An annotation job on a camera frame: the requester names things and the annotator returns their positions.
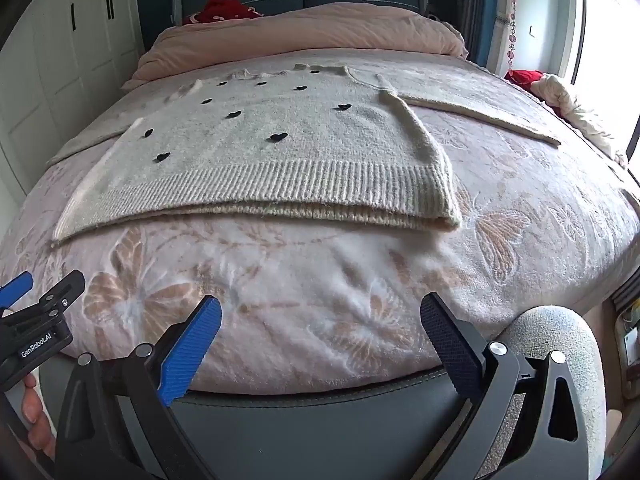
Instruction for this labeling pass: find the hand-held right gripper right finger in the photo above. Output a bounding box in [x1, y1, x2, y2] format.
[419, 291, 593, 480]

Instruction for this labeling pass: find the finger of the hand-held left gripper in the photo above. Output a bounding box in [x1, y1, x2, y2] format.
[0, 271, 35, 311]
[30, 269, 87, 326]

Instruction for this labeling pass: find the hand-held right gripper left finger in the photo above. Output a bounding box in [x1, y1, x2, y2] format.
[54, 295, 223, 480]

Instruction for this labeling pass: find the grey-white towel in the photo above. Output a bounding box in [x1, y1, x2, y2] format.
[46, 62, 563, 247]

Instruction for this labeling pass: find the person's left hand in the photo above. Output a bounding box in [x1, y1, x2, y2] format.
[21, 372, 57, 461]

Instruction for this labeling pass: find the bed with floral sheet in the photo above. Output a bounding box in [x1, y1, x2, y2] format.
[0, 52, 640, 396]

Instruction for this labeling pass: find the person's fuzzy grey clothed leg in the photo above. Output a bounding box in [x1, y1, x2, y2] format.
[492, 305, 608, 480]

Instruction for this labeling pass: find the bedside storage pouch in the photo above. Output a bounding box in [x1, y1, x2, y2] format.
[610, 290, 640, 401]

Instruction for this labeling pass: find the white wardrobe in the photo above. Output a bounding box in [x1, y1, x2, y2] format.
[0, 0, 146, 196]

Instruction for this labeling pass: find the red and white plush toy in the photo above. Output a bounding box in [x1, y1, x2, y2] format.
[530, 73, 631, 166]

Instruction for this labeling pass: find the red plush cloth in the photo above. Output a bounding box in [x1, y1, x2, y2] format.
[504, 69, 546, 86]

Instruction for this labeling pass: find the pink duvet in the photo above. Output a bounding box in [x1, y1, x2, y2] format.
[121, 2, 469, 92]

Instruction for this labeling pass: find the grey blue curtain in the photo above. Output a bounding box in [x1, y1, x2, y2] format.
[457, 0, 501, 68]

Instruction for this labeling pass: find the bright window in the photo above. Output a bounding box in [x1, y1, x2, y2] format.
[575, 0, 640, 156]

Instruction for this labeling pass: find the pink bead string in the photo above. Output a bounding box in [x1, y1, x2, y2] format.
[506, 0, 519, 76]

